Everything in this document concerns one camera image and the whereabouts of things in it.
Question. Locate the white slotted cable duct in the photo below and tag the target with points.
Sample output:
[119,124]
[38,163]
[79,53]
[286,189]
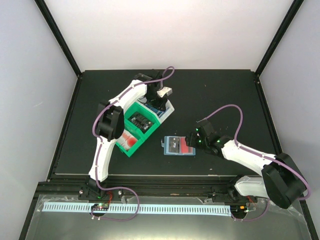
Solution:
[153,209]

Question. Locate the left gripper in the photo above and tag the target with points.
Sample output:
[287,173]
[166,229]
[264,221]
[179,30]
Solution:
[160,105]

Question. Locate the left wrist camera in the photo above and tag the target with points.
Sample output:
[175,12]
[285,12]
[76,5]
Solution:
[164,92]

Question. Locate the red white cards stack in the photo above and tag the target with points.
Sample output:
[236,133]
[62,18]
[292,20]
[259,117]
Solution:
[127,140]

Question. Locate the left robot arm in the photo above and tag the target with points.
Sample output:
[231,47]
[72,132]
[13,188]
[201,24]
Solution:
[109,124]

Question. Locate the white bin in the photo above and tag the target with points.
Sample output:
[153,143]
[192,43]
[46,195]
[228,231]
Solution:
[165,116]

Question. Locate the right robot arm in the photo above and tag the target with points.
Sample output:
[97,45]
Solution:
[279,178]

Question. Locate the green bin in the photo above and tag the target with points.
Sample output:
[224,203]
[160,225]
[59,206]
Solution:
[136,107]
[139,135]

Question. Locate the green front bin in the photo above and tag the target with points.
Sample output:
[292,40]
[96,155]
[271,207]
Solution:
[139,135]

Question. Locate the black aluminium frame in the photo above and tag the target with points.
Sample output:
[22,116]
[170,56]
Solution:
[285,23]

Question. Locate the small circuit board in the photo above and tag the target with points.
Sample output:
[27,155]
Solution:
[100,207]

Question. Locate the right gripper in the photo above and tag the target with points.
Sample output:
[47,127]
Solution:
[191,141]

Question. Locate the blue card holder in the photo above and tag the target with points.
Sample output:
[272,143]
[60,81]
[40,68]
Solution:
[164,144]

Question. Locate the black vip cards stack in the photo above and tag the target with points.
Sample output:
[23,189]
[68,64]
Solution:
[141,122]

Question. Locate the blue cards stack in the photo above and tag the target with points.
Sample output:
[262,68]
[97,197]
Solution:
[158,112]

